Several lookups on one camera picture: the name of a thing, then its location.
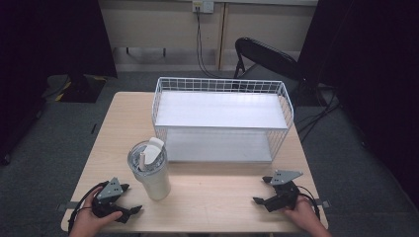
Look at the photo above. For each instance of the grey table side bracket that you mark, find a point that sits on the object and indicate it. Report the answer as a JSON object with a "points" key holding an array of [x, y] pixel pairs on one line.
{"points": [[64, 206], [324, 203]]}

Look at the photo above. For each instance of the white wall socket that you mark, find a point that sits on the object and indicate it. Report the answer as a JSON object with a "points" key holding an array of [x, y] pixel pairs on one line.
{"points": [[203, 6]]}

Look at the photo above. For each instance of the black curtain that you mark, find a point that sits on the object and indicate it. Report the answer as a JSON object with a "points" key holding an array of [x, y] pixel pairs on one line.
{"points": [[49, 42], [372, 65]]}

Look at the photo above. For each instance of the black folding chair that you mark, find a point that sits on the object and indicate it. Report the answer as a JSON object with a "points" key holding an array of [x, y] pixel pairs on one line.
{"points": [[267, 56]]}

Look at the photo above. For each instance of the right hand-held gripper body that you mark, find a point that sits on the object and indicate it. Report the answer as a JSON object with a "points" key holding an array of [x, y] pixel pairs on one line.
{"points": [[283, 194]]}

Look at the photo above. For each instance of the white cup with straw lid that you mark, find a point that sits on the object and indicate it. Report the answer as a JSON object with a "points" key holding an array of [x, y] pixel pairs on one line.
{"points": [[154, 177]]}

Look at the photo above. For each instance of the dark stand base yellow tape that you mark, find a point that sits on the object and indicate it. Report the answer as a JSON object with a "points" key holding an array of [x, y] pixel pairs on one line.
{"points": [[80, 89]]}

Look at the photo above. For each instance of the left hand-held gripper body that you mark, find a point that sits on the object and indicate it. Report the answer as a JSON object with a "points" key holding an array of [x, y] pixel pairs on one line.
{"points": [[110, 191]]}

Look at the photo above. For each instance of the person's right hand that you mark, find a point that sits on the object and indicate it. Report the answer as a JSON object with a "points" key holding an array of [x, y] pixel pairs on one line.
{"points": [[303, 214]]}

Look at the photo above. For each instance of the person's left hand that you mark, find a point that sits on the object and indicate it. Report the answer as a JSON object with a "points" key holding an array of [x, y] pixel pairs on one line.
{"points": [[84, 220]]}

